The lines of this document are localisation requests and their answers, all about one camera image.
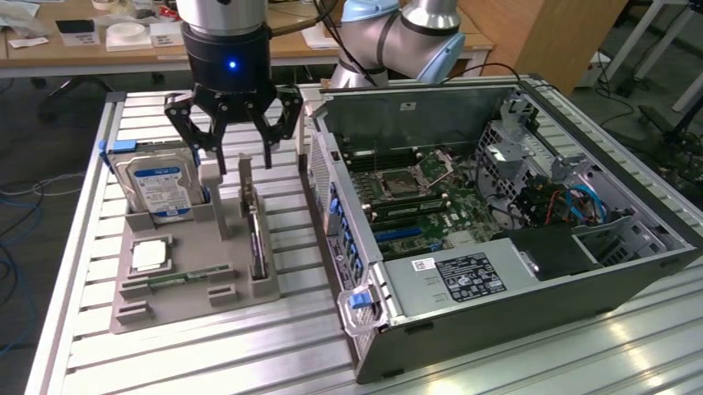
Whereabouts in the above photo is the black cable over case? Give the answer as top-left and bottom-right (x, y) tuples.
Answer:
(444, 61), (525, 83)

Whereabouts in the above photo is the blue wire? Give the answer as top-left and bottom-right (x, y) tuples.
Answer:
(568, 184), (608, 225)

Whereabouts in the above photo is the grey power supply unit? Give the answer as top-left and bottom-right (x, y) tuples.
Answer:
(382, 238), (543, 320)

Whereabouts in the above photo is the green RAM stick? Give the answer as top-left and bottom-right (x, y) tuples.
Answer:
(146, 265), (230, 287)

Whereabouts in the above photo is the plain white box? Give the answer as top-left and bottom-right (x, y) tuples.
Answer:
(148, 21), (185, 49)

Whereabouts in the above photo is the hard disk with blue caddy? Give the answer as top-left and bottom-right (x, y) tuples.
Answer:
(97, 133), (213, 225)

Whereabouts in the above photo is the silver metal disk bay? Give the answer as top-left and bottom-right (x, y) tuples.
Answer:
(474, 118), (544, 198)

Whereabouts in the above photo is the blue expansion slot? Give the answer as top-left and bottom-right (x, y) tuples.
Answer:
(373, 226), (424, 244)

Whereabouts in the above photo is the wooden desk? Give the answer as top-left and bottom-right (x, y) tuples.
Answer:
(0, 0), (495, 90)

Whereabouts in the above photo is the metal socket cover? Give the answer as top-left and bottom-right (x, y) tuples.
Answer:
(413, 150), (457, 186)

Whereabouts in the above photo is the white box with black top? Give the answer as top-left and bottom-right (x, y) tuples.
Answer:
(53, 19), (101, 47)

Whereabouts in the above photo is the silver CPU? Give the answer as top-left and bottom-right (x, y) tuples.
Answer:
(130, 241), (170, 272)

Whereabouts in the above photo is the CPU socket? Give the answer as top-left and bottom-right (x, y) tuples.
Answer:
(377, 168), (424, 198)

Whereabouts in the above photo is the green motherboard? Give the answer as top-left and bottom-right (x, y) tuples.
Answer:
(333, 135), (512, 263)

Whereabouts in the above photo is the black plastic shroud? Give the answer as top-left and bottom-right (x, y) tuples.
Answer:
(504, 224), (603, 281)

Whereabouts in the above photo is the graphics card with metal bracket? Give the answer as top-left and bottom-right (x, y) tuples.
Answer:
(237, 152), (272, 281)

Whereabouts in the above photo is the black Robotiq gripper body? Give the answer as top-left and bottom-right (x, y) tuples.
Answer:
(181, 22), (277, 123)

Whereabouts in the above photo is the red wire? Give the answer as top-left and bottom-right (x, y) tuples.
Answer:
(543, 189), (567, 225)

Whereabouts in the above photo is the black RAM stick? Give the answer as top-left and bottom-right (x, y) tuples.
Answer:
(376, 200), (449, 221)

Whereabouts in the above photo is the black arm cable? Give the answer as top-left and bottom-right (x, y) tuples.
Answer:
(270, 0), (382, 86)

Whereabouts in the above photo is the grey parts rack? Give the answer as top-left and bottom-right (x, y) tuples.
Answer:
(109, 163), (282, 337)

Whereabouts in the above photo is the open black PC case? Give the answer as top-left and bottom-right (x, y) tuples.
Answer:
(294, 73), (703, 386)

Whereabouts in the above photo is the wooden cabinet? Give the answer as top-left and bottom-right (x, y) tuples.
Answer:
(462, 0), (631, 95)

